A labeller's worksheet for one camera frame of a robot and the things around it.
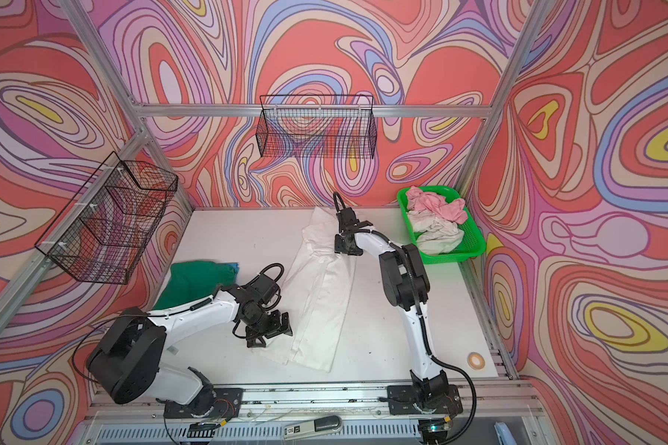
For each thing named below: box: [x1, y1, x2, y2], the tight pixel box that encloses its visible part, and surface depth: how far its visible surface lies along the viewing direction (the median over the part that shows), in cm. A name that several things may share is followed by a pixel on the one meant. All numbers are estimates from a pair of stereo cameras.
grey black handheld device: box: [283, 415, 344, 441], surface depth 68 cm
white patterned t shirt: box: [407, 209, 465, 255], surface depth 109 cm
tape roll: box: [466, 352, 486, 371], surface depth 82 cm
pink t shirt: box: [406, 185, 468, 224], surface depth 113 cm
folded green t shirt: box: [154, 260, 240, 310], surface depth 95 cm
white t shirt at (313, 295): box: [263, 207, 358, 372], surface depth 94 cm
